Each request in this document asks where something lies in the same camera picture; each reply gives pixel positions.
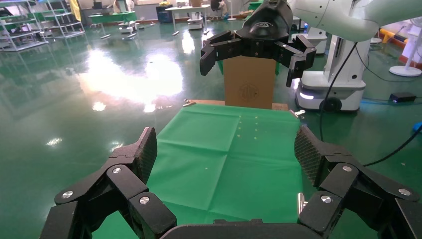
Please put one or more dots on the dark blue bin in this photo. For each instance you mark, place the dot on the dark blue bin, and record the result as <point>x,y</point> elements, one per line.
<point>164,14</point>

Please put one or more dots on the white fan stand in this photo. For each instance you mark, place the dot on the white fan stand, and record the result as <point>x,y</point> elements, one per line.
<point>404,71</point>

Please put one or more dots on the blue plastic object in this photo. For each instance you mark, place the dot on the blue plastic object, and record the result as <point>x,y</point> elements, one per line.
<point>418,127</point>

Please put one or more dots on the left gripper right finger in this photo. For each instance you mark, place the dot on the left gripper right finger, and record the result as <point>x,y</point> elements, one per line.
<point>356,194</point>

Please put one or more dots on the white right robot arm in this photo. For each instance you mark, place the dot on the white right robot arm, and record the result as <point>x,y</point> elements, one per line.
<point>329,19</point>

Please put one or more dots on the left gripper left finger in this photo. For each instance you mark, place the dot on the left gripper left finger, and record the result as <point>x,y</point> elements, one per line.
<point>99,191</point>

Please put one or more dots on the green covered table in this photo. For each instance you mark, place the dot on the green covered table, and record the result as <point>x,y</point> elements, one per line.
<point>112,17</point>

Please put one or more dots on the black power adapter box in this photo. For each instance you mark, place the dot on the black power adapter box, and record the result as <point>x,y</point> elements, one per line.
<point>402,97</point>

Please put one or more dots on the green table cloth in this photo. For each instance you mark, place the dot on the green table cloth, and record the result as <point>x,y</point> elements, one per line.
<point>214,165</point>

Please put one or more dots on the silver metal binder clip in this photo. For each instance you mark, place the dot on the silver metal binder clip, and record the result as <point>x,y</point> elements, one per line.
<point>298,112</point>
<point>188,103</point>
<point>300,203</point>

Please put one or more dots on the metal shelf rack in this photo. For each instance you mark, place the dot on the metal shelf rack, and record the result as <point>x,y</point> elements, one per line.
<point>23,34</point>
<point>71,24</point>

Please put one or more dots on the white table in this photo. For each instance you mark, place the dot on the white table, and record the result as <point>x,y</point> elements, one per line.
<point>188,8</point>

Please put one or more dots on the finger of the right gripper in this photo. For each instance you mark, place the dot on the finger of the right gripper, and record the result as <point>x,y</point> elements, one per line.
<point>296,56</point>
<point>221,47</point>

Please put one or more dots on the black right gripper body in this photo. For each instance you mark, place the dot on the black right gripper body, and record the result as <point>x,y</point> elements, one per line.
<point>265,29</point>

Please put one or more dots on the small white floor robot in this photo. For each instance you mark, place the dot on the small white floor robot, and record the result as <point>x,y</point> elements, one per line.
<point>127,28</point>
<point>195,23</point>

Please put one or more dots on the brown cardboard box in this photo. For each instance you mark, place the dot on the brown cardboard box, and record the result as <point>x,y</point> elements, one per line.
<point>249,82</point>

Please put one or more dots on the yellow hanging banner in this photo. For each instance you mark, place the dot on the yellow hanging banner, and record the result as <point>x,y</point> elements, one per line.
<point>75,10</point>

